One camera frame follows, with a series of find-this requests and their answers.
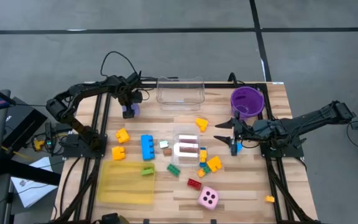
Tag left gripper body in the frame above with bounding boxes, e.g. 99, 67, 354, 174
117, 81, 144, 106

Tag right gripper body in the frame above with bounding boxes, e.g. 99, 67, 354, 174
231, 116, 262, 156

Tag purple foam dice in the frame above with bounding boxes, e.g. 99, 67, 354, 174
121, 103, 141, 118

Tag yellow toy block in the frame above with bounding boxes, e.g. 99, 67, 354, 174
206, 156, 223, 173
115, 128, 131, 144
195, 117, 209, 133
111, 146, 127, 161

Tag red brick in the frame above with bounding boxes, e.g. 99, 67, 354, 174
186, 178, 203, 191

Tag dark green brick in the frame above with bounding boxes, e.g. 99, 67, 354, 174
166, 164, 181, 177

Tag pink foam dice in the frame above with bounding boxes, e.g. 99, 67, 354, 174
196, 185, 220, 211

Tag purple plastic bucket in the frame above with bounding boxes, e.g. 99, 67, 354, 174
230, 86, 265, 120

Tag large blue toy block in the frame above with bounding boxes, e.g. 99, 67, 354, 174
140, 134, 156, 162

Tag small clear plastic container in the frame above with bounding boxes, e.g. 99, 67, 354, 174
172, 125, 202, 167

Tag clear plastic bin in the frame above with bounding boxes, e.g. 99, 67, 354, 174
156, 76, 206, 112

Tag yellow translucent bin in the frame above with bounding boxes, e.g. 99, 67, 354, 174
96, 160, 157, 205

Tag black power strip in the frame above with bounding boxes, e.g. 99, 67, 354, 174
44, 121, 54, 156

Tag person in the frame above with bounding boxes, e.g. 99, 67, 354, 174
100, 212, 131, 224

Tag black box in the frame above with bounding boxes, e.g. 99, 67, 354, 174
1, 96, 48, 150

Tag black beam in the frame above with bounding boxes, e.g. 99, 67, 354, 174
0, 157, 62, 187

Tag white paper sheet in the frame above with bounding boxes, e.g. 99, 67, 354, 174
10, 156, 58, 208

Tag black metal table frame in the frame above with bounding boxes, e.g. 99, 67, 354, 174
53, 81, 318, 224

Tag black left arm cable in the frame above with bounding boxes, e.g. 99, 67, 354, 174
100, 50, 142, 82

